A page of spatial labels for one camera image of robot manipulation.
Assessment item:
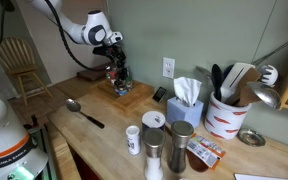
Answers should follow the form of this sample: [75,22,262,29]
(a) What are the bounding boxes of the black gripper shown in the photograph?
[93,44,127,77]

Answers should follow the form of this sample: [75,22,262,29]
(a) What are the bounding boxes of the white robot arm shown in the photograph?
[25,0,127,79]

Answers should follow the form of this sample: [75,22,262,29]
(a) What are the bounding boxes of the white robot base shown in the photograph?
[0,43,49,180]

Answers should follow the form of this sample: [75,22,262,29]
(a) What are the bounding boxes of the wooden spice tray box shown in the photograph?
[92,80,154,113]

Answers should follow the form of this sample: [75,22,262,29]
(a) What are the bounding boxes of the blue tissue box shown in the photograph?
[166,77,204,128]

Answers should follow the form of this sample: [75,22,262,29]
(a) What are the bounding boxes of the dark wooden block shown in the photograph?
[77,66,106,81]

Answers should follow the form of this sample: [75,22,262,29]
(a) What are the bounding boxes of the spice jars cluster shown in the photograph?
[105,66,133,96]

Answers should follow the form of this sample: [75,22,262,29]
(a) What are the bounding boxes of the small black digital clock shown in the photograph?
[153,87,167,102]

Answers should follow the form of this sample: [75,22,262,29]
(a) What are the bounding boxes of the navy white salt canister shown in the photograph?
[142,111,166,131]

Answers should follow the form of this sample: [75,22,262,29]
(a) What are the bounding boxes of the small white spice shaker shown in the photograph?
[125,125,141,155]

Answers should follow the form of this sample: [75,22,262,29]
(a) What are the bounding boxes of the salt grinder steel top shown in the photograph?
[143,128,165,180]

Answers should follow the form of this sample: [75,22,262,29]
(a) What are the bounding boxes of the wooden chair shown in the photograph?
[0,37,52,105]

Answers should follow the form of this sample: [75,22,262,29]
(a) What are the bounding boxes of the pepper grinder steel top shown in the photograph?
[168,121,194,173]

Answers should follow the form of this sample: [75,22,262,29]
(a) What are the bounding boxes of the black plastic spatula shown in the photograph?
[212,64,223,101]

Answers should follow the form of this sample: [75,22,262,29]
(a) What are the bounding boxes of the white flat spatula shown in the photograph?
[220,62,254,102]

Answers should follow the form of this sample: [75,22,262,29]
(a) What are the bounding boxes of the white crock orange pattern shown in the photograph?
[204,93,252,140]

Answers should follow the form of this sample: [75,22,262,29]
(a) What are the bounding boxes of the orange white packet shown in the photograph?
[187,133,226,170]

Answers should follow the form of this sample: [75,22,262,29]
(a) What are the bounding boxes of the wooden spatula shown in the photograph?
[226,68,261,107]

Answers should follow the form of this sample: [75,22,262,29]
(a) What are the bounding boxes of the small metal dish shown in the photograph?
[237,128,266,147]

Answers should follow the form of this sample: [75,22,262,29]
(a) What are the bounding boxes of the white black slotted spoon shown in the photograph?
[259,65,278,86]

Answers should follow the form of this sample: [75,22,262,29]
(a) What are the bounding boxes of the metal ladle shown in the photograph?
[247,82,281,109]

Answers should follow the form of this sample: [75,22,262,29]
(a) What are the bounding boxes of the white paper sheet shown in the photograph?
[234,173,288,180]

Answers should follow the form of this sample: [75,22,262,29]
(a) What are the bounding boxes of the white wall outlet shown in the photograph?
[163,57,175,79]

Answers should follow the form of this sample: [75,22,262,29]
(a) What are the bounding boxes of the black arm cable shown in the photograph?
[0,0,110,72]

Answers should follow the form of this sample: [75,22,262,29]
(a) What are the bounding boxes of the metal spoon black handle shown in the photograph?
[65,99,105,129]

